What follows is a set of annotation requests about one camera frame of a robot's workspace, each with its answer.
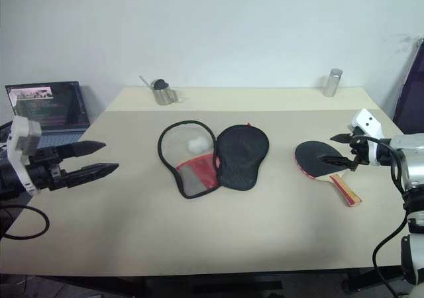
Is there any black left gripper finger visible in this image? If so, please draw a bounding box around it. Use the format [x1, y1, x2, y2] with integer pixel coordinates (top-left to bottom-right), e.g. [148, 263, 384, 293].
[66, 162, 120, 189]
[70, 140, 107, 158]

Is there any steel cup with handle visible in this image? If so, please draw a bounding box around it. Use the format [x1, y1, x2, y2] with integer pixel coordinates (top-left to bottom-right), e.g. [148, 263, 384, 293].
[151, 81, 180, 107]

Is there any steel cylinder canister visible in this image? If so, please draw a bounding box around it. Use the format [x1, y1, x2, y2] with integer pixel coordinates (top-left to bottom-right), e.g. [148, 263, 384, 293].
[323, 68, 344, 98]

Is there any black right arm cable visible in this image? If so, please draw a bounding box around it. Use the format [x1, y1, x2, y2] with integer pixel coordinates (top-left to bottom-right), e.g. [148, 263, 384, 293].
[366, 135, 417, 298]

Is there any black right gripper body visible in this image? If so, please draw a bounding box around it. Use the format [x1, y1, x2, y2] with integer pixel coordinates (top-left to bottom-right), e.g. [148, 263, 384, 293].
[346, 125, 370, 172]

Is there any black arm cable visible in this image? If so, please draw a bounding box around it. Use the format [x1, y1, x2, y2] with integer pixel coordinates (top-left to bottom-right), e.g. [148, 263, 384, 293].
[0, 204, 51, 241]
[366, 135, 417, 298]

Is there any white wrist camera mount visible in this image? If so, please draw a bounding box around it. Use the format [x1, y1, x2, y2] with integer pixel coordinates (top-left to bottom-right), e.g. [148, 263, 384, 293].
[5, 115, 43, 197]
[346, 108, 384, 167]

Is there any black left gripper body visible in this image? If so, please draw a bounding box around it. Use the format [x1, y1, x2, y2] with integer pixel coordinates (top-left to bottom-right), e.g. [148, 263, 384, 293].
[28, 145, 76, 192]

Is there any black table tennis paddle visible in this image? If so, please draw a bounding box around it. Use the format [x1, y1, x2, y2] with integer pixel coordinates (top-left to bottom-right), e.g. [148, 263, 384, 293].
[294, 140, 363, 209]

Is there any dark leaning board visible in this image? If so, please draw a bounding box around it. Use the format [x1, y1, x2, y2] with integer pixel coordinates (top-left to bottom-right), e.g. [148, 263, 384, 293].
[392, 37, 424, 135]

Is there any open laptop computer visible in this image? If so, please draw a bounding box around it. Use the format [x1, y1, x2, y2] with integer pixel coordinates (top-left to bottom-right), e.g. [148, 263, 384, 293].
[5, 81, 91, 150]

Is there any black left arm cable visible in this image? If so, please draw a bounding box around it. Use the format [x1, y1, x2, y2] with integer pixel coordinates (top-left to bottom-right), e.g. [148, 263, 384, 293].
[0, 204, 51, 241]

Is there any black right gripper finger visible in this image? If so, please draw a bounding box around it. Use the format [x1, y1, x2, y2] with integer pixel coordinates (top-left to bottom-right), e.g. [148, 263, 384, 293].
[319, 156, 357, 171]
[329, 132, 353, 144]

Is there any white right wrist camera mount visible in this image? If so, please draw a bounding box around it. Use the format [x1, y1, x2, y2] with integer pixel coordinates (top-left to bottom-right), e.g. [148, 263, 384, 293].
[346, 108, 384, 167]

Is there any black and red paddle case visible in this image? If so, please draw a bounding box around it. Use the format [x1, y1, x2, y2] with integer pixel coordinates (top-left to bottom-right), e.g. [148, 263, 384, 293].
[157, 120, 270, 200]

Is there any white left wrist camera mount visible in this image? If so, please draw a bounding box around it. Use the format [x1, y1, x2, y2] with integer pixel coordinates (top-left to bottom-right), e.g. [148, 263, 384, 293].
[5, 115, 43, 197]

